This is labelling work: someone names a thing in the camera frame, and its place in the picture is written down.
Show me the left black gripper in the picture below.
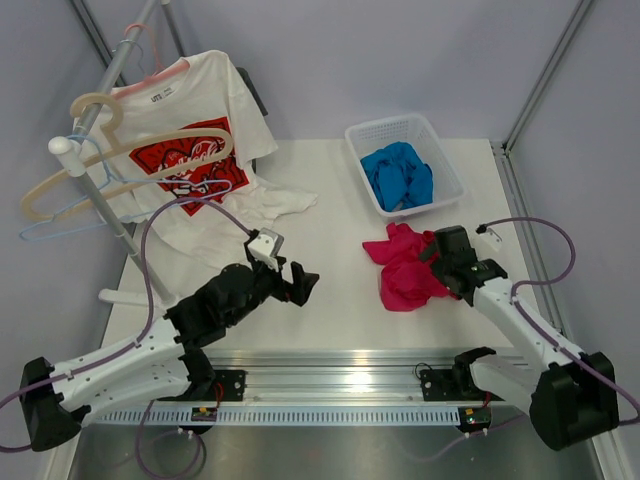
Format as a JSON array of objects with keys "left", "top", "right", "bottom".
[{"left": 227, "top": 256, "right": 318, "bottom": 326}]

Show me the pink magenta t shirt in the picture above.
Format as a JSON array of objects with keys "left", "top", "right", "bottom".
[{"left": 362, "top": 223, "right": 451, "bottom": 312}]

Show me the wooden clothes hanger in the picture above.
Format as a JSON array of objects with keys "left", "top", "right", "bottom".
[{"left": 21, "top": 95, "right": 234, "bottom": 222}]

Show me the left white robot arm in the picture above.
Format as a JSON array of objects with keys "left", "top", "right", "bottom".
[{"left": 19, "top": 261, "right": 320, "bottom": 452}]

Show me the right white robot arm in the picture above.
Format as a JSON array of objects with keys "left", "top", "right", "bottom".
[{"left": 420, "top": 225, "right": 620, "bottom": 451}]

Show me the white coca cola t shirt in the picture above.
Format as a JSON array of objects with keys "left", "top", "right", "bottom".
[{"left": 72, "top": 49, "right": 320, "bottom": 271}]

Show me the dark grey t shirt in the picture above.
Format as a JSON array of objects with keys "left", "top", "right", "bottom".
[{"left": 236, "top": 67, "right": 268, "bottom": 117}]

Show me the blue cloth in basket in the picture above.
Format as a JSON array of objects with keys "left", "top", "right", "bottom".
[{"left": 360, "top": 142, "right": 434, "bottom": 212}]

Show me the white plastic basket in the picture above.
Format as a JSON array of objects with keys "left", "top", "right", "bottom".
[{"left": 345, "top": 113, "right": 466, "bottom": 219}]

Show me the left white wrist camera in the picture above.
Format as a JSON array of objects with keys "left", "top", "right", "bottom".
[{"left": 245, "top": 228, "right": 284, "bottom": 271}]

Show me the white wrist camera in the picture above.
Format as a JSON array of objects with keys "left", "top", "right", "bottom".
[
  {"left": 245, "top": 228, "right": 284, "bottom": 271},
  {"left": 475, "top": 224, "right": 504, "bottom": 252}
]

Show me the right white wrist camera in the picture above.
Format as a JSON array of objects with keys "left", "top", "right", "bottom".
[{"left": 475, "top": 224, "right": 504, "bottom": 252}]

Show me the aluminium mounting rail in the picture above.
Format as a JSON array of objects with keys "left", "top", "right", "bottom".
[{"left": 204, "top": 346, "right": 469, "bottom": 406}]

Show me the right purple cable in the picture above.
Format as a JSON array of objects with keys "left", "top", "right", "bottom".
[{"left": 477, "top": 217, "right": 640, "bottom": 427}]

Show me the purple cable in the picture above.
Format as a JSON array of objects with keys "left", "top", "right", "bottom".
[
  {"left": 477, "top": 217, "right": 640, "bottom": 427},
  {"left": 0, "top": 197, "right": 259, "bottom": 454}
]

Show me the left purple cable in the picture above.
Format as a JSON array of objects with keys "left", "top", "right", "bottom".
[{"left": 0, "top": 197, "right": 259, "bottom": 454}]

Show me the white slotted cable duct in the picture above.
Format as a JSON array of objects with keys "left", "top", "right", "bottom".
[{"left": 96, "top": 405, "right": 461, "bottom": 426}]

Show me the pink wire hanger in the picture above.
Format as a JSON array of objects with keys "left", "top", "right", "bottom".
[{"left": 111, "top": 23, "right": 190, "bottom": 100}]

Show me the metal clothes rack rail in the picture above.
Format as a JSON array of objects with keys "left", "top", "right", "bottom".
[{"left": 48, "top": 0, "right": 176, "bottom": 301}]

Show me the blue wire hanger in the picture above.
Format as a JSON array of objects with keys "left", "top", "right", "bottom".
[{"left": 19, "top": 128, "right": 234, "bottom": 242}]

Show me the grey wire hanger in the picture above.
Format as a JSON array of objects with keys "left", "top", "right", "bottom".
[{"left": 127, "top": 40, "right": 147, "bottom": 78}]

